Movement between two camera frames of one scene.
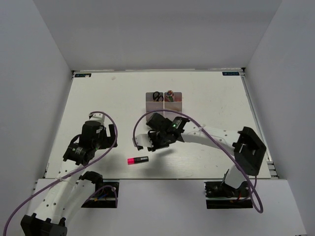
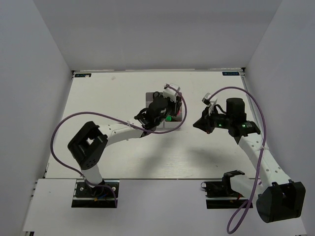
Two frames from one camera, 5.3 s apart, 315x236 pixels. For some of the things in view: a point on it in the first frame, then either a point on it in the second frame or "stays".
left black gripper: [109, 140] -> [175, 105]
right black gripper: [151, 135] -> [204, 123]
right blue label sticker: [231, 73] stays
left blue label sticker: [83, 75] stays
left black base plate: [105, 197] stays
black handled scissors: [156, 97] stays
